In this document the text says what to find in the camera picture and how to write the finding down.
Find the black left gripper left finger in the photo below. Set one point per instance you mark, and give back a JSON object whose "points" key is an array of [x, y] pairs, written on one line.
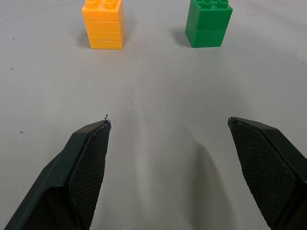
{"points": [[72, 182]]}

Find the yellow toy brick stack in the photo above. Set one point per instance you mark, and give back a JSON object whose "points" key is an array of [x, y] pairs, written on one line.
{"points": [[104, 26]]}

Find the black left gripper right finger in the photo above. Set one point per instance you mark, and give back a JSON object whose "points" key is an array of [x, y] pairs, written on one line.
{"points": [[271, 172]]}

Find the green toy brick stack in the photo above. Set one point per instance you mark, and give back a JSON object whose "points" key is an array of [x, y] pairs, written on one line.
{"points": [[207, 26]]}

